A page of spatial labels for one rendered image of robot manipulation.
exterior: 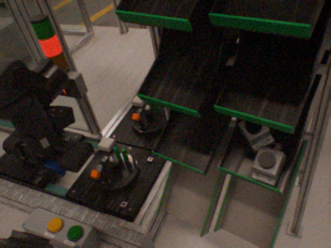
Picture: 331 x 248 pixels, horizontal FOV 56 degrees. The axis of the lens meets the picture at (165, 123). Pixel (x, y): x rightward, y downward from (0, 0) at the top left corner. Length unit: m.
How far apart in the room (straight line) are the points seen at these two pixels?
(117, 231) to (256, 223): 0.36
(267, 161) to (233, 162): 0.10
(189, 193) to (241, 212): 0.13
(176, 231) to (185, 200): 0.17
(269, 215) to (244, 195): 0.07
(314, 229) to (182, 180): 0.40
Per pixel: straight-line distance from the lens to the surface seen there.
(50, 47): 0.94
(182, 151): 0.69
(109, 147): 1.06
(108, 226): 0.91
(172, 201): 0.84
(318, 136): 0.69
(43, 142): 0.60
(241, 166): 0.66
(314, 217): 1.02
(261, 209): 0.78
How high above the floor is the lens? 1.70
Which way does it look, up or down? 41 degrees down
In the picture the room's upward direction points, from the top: 11 degrees counter-clockwise
